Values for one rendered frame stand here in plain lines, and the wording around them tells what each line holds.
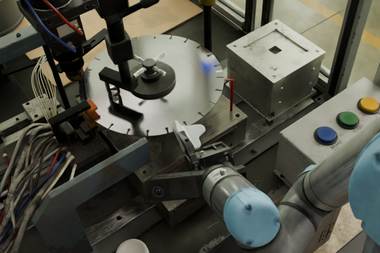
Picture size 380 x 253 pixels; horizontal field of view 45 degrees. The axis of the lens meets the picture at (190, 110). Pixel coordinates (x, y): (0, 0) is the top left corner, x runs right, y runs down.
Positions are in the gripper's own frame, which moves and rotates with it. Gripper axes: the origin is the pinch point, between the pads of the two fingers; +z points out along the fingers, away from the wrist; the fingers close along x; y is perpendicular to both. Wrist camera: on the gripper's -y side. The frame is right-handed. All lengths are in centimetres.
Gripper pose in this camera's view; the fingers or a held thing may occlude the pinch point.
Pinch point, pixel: (179, 155)
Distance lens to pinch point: 98.6
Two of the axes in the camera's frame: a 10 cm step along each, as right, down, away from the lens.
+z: -2.9, -2.1, 9.3
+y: 9.3, -2.9, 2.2
